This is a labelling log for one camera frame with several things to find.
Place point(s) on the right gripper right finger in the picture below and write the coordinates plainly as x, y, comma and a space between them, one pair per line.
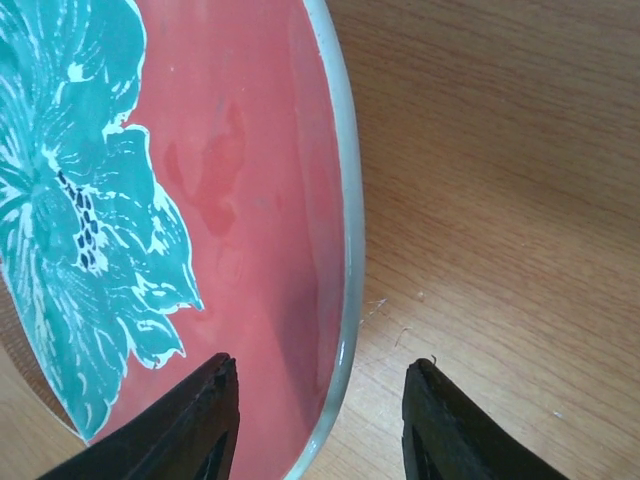
447, 436

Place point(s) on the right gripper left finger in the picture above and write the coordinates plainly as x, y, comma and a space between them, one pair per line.
189, 433

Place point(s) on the red floral plate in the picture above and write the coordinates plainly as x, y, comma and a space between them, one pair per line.
179, 179

